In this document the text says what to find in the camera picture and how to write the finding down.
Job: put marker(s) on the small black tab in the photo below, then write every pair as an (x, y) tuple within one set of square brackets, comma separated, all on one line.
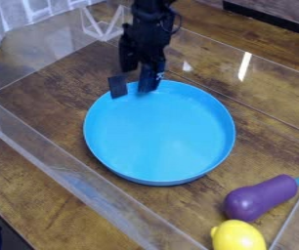
[(117, 86)]

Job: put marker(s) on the blue round plate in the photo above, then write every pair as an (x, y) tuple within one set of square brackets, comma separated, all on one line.
[(163, 138)]

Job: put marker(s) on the clear acrylic enclosure wall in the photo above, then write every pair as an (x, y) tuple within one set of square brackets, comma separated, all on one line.
[(64, 202)]

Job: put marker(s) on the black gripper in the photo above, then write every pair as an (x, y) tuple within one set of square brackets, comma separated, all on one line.
[(141, 44)]

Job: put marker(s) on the purple toy eggplant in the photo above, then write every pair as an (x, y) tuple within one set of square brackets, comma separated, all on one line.
[(248, 202)]

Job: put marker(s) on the yellow toy lemon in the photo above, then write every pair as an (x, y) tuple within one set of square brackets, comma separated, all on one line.
[(236, 235)]

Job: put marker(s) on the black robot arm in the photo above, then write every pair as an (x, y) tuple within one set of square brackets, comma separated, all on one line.
[(151, 6)]

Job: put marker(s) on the white patterned curtain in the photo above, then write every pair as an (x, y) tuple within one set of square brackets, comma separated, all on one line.
[(19, 13)]

